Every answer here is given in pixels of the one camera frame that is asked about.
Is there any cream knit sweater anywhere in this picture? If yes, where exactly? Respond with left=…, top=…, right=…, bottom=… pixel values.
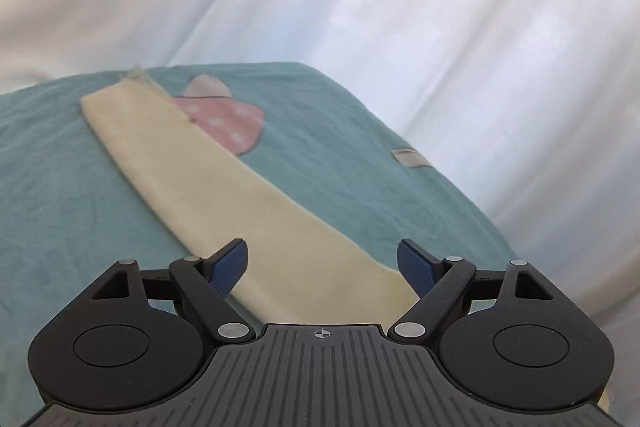
left=80, top=69, right=416, bottom=326

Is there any teal mushroom print bedsheet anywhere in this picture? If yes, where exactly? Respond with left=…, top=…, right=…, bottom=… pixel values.
left=1, top=63, right=513, bottom=426

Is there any white sheer curtain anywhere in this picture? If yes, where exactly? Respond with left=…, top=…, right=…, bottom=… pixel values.
left=0, top=0, right=640, bottom=338

